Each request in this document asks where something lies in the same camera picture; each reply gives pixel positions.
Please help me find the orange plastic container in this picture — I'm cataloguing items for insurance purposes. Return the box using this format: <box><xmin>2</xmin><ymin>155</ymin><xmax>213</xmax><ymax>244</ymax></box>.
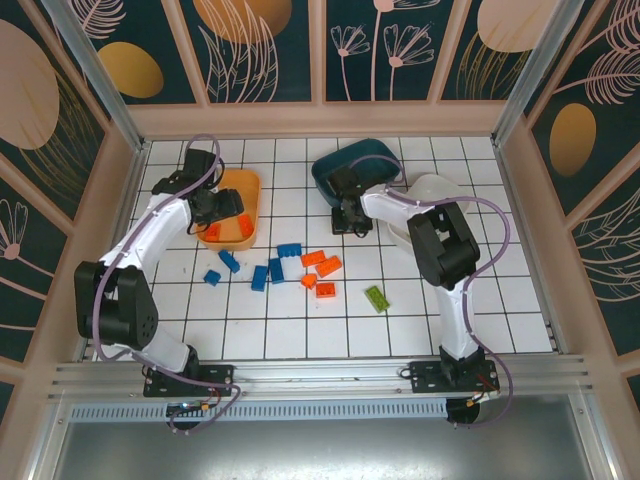
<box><xmin>196</xmin><ymin>168</ymin><xmax>264</xmax><ymax>250</ymax></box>

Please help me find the large orange lego brick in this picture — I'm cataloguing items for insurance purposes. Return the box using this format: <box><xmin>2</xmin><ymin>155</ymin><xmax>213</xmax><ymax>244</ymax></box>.
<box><xmin>315</xmin><ymin>255</ymin><xmax>343</xmax><ymax>279</ymax></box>

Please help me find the teal plastic container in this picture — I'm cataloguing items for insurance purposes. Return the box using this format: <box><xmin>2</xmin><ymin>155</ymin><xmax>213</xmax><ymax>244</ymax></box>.
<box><xmin>310</xmin><ymin>138</ymin><xmax>404</xmax><ymax>207</ymax></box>

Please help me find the long green lego brick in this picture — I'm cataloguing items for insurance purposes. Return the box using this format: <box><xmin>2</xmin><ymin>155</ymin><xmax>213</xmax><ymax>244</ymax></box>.
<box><xmin>365</xmin><ymin>285</ymin><xmax>391</xmax><ymax>314</ymax></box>

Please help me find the white plastic container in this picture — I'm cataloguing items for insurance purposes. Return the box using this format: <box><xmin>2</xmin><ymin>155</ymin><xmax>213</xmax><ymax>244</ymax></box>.
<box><xmin>387</xmin><ymin>172</ymin><xmax>474</xmax><ymax>254</ymax></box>

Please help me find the aluminium mounting rail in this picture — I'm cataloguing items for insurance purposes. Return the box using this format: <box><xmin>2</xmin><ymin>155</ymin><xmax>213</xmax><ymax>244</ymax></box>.
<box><xmin>47</xmin><ymin>353</ymin><xmax>594</xmax><ymax>401</ymax></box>

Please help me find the aluminium frame post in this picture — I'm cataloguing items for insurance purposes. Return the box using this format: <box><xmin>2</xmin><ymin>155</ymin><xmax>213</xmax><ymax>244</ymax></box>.
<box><xmin>491</xmin><ymin>0</ymin><xmax>587</xmax><ymax>147</ymax></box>
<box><xmin>39</xmin><ymin>0</ymin><xmax>151</xmax><ymax>154</ymax></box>

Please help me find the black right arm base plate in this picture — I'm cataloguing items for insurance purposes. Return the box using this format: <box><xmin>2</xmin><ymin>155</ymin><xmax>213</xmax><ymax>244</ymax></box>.
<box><xmin>408</xmin><ymin>358</ymin><xmax>501</xmax><ymax>396</ymax></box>

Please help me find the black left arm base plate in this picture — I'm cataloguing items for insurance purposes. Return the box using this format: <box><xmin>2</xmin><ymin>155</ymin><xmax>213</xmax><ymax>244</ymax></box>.
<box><xmin>143</xmin><ymin>363</ymin><xmax>236</xmax><ymax>399</ymax></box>

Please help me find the grey slotted cable duct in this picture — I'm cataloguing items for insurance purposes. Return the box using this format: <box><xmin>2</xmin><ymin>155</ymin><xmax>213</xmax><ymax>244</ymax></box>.
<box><xmin>69</xmin><ymin>398</ymin><xmax>450</xmax><ymax>422</ymax></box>

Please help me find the red wire with yellow connector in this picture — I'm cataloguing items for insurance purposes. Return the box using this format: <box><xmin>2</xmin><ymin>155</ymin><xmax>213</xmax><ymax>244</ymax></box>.
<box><xmin>449</xmin><ymin>379</ymin><xmax>501</xmax><ymax>409</ymax></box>
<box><xmin>164</xmin><ymin>380</ymin><xmax>226</xmax><ymax>417</ymax></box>

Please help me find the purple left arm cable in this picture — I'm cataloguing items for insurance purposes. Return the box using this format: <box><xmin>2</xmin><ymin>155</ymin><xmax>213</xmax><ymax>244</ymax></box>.
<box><xmin>93</xmin><ymin>133</ymin><xmax>242</xmax><ymax>436</ymax></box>

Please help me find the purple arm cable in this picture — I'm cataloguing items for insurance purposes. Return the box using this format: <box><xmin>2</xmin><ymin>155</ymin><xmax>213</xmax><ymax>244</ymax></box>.
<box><xmin>347</xmin><ymin>153</ymin><xmax>516</xmax><ymax>430</ymax></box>
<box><xmin>93</xmin><ymin>133</ymin><xmax>242</xmax><ymax>436</ymax></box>

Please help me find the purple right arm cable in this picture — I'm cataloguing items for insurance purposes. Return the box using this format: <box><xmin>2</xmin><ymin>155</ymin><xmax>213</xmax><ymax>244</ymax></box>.
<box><xmin>347</xmin><ymin>153</ymin><xmax>516</xmax><ymax>430</ymax></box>

